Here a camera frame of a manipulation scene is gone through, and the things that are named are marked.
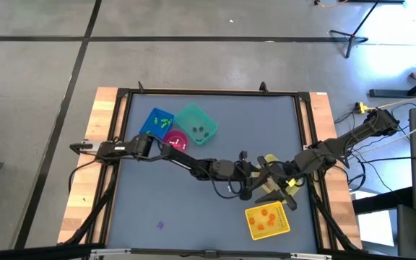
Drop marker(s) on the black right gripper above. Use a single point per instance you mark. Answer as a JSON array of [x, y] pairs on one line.
[[284, 171]]

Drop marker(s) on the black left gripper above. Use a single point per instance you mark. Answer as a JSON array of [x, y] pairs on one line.
[[245, 177]]

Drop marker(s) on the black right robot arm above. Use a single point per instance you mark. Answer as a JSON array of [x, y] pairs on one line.
[[338, 144]]

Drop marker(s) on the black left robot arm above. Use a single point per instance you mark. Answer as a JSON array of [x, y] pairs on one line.
[[179, 159]]

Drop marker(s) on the translucent yellow plastic bin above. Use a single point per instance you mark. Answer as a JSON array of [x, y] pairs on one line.
[[272, 158]]

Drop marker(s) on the yellow perforated plastic basket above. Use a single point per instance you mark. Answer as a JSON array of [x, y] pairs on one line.
[[276, 233]]

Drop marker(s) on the pink round plastic bowl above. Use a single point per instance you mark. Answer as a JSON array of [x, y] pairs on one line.
[[175, 140]]

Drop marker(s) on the teal plastic basket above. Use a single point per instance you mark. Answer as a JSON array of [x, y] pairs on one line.
[[190, 117]]

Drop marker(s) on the wooden table side board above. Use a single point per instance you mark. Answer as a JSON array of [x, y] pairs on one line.
[[320, 101], [74, 209]]

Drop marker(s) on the black table beam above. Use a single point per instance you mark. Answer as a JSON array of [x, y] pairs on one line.
[[381, 200]]

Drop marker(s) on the purple plastic spider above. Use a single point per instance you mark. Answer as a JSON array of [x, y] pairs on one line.
[[160, 225]]

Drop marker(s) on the blue rectangular plastic basket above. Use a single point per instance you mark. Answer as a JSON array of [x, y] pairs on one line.
[[152, 124]]

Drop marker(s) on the yellow power strip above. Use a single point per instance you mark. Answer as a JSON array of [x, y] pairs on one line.
[[360, 107]]

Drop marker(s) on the black desk foot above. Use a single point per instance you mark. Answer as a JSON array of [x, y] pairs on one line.
[[388, 93]]

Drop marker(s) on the silver aluminium bar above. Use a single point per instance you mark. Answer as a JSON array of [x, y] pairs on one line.
[[121, 251]]

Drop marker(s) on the black tripod stand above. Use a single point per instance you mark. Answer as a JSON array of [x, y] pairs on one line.
[[352, 36]]

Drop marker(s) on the black rig beam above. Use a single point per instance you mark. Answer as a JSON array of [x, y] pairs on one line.
[[31, 252]]

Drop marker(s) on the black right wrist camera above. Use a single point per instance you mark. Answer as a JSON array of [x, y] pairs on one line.
[[261, 161]]

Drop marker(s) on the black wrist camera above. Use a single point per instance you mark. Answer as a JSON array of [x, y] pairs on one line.
[[261, 161], [243, 155]]

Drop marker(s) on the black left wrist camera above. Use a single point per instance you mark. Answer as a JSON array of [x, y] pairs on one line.
[[243, 155]]

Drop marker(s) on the black frame post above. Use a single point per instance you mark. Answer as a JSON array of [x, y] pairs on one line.
[[263, 87], [141, 87]]

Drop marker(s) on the black aluminium table frame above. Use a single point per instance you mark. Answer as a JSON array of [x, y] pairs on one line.
[[211, 92]]

